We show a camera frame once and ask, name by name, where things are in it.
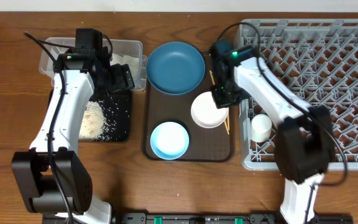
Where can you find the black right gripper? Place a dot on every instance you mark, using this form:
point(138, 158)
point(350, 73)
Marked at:
point(221, 101)

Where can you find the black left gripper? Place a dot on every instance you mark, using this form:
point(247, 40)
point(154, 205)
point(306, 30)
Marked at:
point(120, 78)

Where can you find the white paper napkin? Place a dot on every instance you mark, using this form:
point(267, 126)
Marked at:
point(132, 62)

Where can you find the beige bowl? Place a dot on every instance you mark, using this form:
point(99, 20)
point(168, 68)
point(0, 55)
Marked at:
point(205, 113)

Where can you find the white green cup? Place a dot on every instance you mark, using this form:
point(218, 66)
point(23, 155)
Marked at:
point(261, 127)

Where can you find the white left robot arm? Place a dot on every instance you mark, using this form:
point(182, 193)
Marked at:
point(50, 176)

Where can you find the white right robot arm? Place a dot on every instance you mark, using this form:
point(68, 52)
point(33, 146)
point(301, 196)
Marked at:
point(303, 149)

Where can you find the grey dishwasher rack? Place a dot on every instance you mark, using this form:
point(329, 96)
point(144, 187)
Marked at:
point(318, 60)

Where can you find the wooden chopstick left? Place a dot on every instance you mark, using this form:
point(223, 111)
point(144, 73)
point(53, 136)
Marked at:
point(213, 82)

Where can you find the wooden chopstick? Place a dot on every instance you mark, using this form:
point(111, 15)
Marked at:
point(227, 125)
point(213, 82)

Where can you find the clear plastic bin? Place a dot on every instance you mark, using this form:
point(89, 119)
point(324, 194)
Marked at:
point(133, 48)

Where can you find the dark blue plate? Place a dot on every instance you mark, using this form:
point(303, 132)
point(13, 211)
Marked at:
point(175, 68)

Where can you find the black tray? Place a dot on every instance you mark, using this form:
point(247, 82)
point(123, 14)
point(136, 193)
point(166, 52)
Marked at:
point(124, 118)

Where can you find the wooden chopstick right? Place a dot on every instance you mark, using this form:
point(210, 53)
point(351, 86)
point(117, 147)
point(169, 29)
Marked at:
point(227, 125)

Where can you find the pile of rice scraps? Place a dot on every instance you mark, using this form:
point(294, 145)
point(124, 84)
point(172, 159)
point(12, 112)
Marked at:
point(100, 121)

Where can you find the brown serving tray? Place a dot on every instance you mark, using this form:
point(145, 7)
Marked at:
point(206, 145)

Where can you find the light blue bowl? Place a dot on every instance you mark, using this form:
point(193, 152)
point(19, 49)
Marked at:
point(169, 140)

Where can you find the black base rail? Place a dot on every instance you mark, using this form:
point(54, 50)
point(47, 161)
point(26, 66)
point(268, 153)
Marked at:
point(253, 218)

